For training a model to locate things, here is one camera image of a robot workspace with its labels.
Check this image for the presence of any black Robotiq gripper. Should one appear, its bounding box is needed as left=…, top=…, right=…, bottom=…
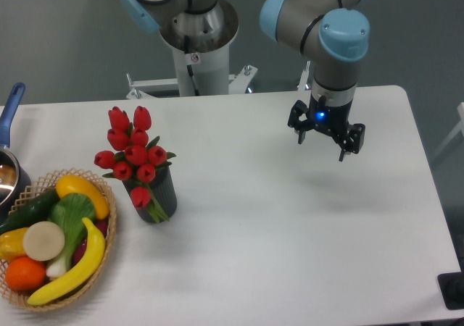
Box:
left=287, top=94, right=365, bottom=162

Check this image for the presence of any red tulip bouquet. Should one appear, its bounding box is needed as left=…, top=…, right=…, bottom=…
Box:
left=94, top=106, right=175, bottom=211

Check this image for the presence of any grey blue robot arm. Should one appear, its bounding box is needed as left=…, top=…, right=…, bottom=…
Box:
left=120, top=0, right=370, bottom=155

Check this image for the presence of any dark grey ribbed vase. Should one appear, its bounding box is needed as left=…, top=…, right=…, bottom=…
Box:
left=137, top=167, right=178, bottom=223

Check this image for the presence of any black device at table edge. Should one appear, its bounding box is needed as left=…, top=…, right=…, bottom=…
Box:
left=437, top=272, right=463, bottom=310

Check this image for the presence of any dark red vegetable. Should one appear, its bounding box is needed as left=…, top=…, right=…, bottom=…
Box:
left=72, top=217, right=109, bottom=266

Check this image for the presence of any yellow banana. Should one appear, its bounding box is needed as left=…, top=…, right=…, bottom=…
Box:
left=27, top=217, right=105, bottom=306

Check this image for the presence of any green bok choy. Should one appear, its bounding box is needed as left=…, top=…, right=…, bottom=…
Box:
left=46, top=193, right=96, bottom=280

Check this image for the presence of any woven wicker basket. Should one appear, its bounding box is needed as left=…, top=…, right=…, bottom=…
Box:
left=1, top=168, right=117, bottom=312

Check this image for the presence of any beige round disc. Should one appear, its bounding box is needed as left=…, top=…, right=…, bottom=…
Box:
left=22, top=221, right=65, bottom=262

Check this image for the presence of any green cucumber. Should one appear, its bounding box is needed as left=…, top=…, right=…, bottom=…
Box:
left=1, top=189, right=60, bottom=235

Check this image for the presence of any yellow bell pepper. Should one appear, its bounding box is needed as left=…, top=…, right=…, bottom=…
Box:
left=0, top=227, right=28, bottom=262

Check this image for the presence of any orange fruit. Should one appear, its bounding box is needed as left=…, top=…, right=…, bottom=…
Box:
left=5, top=256, right=46, bottom=292

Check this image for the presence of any white frame at right edge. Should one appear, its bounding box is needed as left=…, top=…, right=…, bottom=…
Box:
left=431, top=102, right=463, bottom=166

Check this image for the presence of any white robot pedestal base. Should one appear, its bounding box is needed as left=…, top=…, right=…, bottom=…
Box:
left=128, top=0, right=258, bottom=96

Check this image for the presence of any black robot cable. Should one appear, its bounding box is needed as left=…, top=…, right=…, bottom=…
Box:
left=183, top=35, right=201, bottom=97

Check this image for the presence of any blue handled saucepan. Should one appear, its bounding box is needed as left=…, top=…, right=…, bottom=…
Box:
left=1, top=83, right=31, bottom=222

